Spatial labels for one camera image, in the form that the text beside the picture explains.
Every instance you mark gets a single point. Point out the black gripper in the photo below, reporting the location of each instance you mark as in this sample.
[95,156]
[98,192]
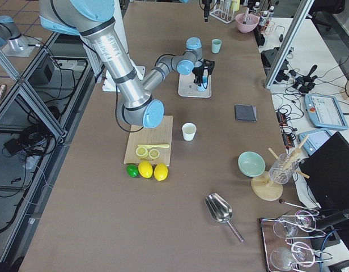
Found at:
[198,71]
[206,5]

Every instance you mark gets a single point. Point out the blue cup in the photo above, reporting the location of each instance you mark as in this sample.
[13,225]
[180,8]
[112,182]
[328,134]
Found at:
[203,86]

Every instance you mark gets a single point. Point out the cream rabbit tray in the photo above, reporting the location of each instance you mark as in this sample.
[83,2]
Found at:
[187,87]

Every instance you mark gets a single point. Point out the wine glass rack tray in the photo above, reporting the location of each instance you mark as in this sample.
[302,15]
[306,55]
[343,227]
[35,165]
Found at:
[271,242]

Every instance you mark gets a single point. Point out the green cup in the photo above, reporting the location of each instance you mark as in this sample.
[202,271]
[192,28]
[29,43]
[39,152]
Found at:
[216,46]

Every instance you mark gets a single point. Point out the pink bowl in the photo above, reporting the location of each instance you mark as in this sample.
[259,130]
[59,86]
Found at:
[250,23]

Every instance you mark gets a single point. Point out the cream yellow cup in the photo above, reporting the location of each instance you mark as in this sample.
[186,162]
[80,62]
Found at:
[188,131]

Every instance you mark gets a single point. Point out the grey folded cloth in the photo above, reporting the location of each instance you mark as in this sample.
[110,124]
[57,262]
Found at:
[246,113]

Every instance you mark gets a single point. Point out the yellow plastic knife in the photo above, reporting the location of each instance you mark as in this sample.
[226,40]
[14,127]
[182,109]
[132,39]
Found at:
[149,146]

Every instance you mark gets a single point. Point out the wooden cutting board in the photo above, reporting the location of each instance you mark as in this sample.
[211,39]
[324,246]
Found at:
[159,135]

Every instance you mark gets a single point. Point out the lemon half slice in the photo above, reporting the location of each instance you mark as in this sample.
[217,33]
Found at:
[142,152]
[153,153]

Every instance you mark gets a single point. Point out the green bowl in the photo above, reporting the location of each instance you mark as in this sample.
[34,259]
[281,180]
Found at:
[251,164]

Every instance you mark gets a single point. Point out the yellow lemon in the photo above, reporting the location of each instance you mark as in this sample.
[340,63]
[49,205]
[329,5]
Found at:
[161,172]
[145,169]

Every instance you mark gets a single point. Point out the green lime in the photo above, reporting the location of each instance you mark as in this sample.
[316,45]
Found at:
[132,170]

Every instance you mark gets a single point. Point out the clear glass cup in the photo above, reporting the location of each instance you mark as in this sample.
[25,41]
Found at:
[283,169]

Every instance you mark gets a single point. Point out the wooden cup stand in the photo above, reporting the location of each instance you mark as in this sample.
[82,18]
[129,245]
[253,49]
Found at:
[269,190]

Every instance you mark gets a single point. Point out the blue teach pendant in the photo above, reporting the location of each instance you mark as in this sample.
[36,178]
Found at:
[325,112]
[316,138]

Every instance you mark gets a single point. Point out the metal scoop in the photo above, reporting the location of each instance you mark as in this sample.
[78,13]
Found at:
[221,212]

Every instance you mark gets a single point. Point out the black monitor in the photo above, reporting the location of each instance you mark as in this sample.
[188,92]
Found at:
[328,170]

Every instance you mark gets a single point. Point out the white wire rack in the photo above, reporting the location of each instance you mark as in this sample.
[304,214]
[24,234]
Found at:
[225,10]

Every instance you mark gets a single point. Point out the black gripper camera mount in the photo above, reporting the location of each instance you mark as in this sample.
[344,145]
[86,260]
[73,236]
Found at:
[209,66]

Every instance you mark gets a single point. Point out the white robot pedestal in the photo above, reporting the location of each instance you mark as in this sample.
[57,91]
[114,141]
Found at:
[109,85]

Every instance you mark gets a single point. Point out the aluminium frame post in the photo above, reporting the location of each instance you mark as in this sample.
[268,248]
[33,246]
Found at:
[293,29]

